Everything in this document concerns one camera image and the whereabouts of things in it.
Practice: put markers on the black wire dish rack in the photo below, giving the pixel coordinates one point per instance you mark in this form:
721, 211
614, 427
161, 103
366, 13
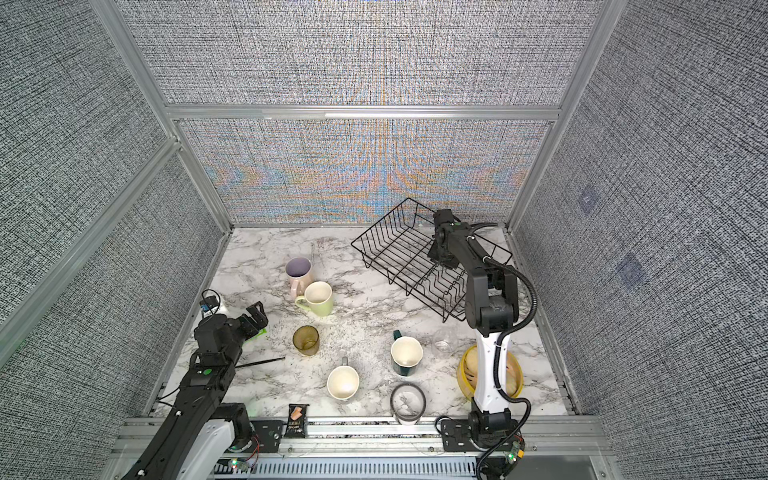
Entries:
398, 245

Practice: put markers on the black spoon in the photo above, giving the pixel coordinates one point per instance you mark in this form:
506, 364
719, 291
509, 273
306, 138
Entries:
260, 362

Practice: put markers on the amber glass cup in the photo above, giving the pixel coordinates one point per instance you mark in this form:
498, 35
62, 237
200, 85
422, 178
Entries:
306, 340

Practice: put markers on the light green mug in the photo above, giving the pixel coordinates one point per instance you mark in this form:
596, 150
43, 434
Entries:
317, 298

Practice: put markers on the green snack packet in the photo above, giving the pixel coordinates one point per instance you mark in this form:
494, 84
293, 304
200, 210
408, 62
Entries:
261, 332

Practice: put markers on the dark green mug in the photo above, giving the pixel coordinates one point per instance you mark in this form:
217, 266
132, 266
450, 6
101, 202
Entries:
406, 354

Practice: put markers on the clear glass with black rim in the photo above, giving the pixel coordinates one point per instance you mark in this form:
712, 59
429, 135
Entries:
408, 403

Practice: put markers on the yellow bamboo steamer basket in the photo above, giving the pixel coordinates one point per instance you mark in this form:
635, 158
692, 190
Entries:
468, 368

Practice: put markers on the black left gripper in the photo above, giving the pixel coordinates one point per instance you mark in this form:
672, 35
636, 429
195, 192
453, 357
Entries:
259, 318

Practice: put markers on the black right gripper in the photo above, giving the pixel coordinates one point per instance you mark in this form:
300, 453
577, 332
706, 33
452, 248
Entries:
433, 257

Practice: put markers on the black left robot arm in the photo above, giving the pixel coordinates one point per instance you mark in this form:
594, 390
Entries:
201, 426

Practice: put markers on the pink iridescent mug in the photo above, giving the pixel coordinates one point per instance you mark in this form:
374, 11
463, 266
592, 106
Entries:
300, 273

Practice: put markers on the white cream mug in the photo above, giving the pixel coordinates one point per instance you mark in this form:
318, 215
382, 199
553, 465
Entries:
343, 382

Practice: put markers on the clear glass tumbler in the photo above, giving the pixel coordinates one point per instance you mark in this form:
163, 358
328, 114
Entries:
444, 341

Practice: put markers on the dark snack bar packet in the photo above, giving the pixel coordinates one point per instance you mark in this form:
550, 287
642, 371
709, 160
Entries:
296, 425

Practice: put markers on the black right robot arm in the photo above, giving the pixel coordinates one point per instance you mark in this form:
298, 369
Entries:
499, 301

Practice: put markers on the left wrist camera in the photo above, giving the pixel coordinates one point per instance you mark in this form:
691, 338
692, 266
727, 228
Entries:
211, 303

